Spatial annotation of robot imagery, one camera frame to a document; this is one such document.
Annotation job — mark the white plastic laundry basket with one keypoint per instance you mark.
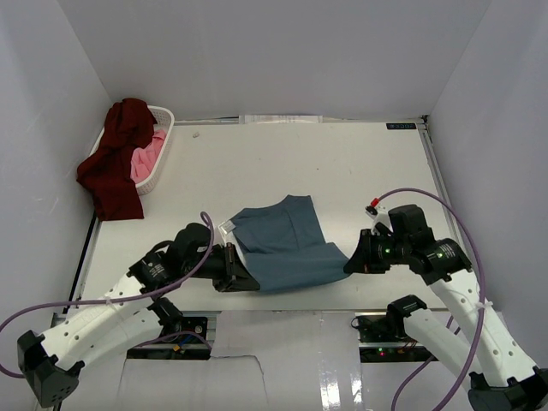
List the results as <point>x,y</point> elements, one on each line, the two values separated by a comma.
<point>164,121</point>

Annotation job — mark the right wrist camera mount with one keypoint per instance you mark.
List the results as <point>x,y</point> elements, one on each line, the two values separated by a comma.
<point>380,218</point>

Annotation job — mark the dark label sticker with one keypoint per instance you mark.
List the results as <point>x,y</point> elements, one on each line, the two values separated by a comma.
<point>401,125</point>

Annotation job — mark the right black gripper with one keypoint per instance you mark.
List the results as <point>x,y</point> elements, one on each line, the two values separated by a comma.
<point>362,260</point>

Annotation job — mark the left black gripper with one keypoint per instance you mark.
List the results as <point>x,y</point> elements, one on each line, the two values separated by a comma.
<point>236,276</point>

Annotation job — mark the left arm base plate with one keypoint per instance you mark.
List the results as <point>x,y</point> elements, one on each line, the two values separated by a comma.
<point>191,339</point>

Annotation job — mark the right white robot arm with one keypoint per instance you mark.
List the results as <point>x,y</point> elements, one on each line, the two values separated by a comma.
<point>494,370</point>

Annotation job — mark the paper sheet at back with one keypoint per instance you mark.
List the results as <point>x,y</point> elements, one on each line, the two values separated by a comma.
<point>279,119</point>

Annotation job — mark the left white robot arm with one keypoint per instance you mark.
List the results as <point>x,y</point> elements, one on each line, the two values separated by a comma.
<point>134,312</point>

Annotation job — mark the dark red t shirt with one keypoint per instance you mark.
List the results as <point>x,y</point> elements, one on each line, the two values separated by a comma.
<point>106,174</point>

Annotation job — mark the teal blue t shirt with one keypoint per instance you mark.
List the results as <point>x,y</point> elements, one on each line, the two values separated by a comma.
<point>283,247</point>

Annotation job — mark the pink t shirt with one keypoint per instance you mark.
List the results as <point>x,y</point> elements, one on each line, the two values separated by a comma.
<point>144,159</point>

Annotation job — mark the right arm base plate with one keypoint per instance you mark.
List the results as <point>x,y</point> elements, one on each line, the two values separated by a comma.
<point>378,344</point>

